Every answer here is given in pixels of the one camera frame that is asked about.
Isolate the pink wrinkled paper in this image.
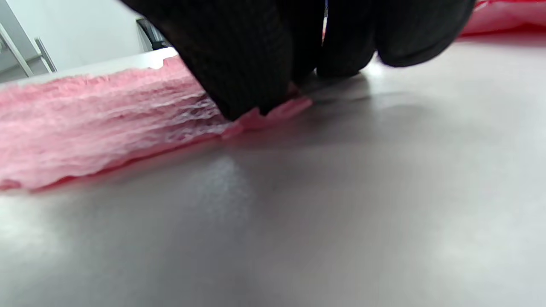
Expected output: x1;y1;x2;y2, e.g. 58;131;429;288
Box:
460;0;546;35
0;55;314;191

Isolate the white desk leg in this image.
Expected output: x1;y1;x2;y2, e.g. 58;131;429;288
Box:
0;0;58;78

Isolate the person's right hand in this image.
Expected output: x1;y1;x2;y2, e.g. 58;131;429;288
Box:
119;0;476;121

